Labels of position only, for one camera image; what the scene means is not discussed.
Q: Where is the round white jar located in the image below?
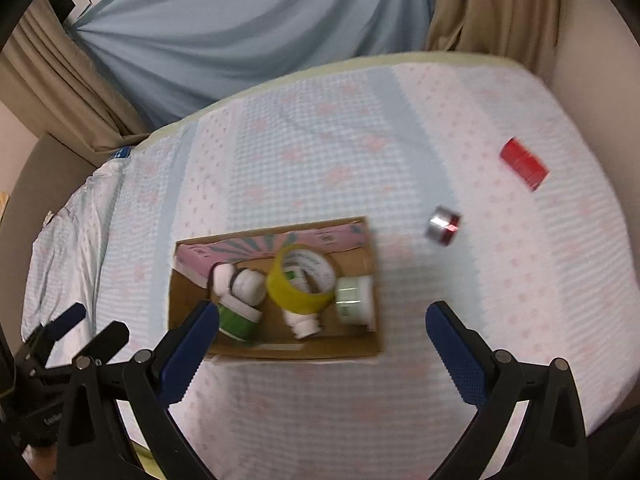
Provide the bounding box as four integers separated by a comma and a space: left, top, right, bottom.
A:
334, 275, 376, 328

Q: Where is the white pill bottle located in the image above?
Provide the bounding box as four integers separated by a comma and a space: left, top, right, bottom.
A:
281, 265, 322, 339

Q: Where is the white earbuds case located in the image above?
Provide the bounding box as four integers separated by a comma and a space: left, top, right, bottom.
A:
210, 262, 236, 297

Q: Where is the beige curtain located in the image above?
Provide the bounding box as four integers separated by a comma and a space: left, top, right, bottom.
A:
0, 5, 151, 153
425, 0, 568, 73

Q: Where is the brown cardboard box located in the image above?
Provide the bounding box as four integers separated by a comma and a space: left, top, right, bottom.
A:
167, 216, 385, 363

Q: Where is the yellow tape roll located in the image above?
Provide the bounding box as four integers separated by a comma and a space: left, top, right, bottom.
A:
265, 244, 337, 315

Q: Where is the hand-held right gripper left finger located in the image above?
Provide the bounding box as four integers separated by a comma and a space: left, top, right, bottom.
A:
57, 300, 221, 480

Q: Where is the checkered floral bed sheet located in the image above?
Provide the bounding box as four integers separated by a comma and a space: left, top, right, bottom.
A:
90, 51, 631, 480

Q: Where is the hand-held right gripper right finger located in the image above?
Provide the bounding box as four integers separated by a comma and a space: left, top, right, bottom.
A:
425, 301, 590, 480

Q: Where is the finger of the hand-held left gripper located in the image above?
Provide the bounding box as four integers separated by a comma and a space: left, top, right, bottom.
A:
42, 302, 87, 345
72, 321, 130, 366

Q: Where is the white jar with dark cap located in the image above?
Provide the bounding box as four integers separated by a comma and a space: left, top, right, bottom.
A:
231, 269, 267, 308

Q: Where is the green jar with white lid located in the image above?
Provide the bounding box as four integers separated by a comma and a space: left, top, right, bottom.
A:
216, 294, 263, 343

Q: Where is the light blue hanging cloth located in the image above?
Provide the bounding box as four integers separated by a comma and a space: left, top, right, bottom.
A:
65, 0, 436, 131

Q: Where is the red carton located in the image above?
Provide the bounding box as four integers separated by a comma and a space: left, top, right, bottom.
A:
500, 136, 551, 193

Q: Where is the small red silver jar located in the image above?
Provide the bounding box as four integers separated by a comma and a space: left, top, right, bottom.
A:
425, 205, 463, 247

